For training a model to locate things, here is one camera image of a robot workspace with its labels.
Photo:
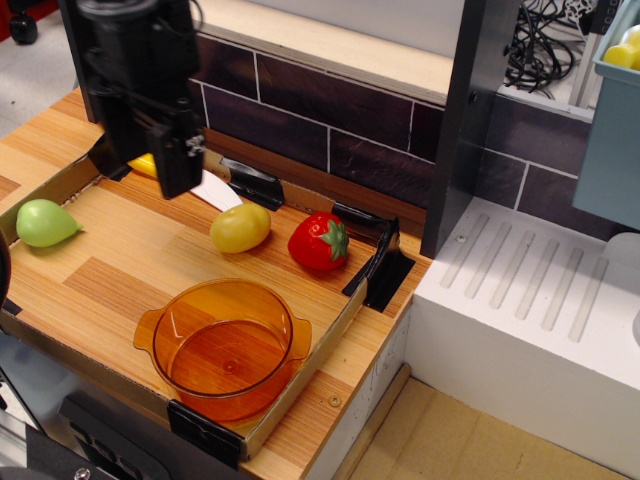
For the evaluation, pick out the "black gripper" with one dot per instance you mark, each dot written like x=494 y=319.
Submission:
x=140 y=61

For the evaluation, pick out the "yellow plastic potato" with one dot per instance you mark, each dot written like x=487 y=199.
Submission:
x=240 y=228

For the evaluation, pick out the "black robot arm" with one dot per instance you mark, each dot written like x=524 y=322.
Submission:
x=135 y=5

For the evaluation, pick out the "orange transparent pot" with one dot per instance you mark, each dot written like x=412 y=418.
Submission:
x=228 y=347

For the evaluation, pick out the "cardboard fence with black tape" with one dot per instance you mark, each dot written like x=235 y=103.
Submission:
x=81 y=301

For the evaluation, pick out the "green plastic pear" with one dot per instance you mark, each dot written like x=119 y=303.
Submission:
x=43 y=223

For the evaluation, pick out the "red plastic strawberry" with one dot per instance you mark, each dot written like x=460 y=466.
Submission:
x=320 y=242

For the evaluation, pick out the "black device at bottom left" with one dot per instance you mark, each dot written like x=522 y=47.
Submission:
x=61 y=407

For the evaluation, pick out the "white toy sink drainboard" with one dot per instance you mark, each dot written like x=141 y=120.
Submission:
x=538 y=326

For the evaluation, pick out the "teal plastic bin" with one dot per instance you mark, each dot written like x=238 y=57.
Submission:
x=608 y=183

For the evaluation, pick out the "yellow toy in bin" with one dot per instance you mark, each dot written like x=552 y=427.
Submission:
x=625 y=53

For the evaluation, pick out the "yellow handled white toy knife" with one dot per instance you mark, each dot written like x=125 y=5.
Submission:
x=212 y=189

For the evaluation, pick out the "dark grey vertical post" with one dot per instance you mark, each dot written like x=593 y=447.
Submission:
x=480 y=62

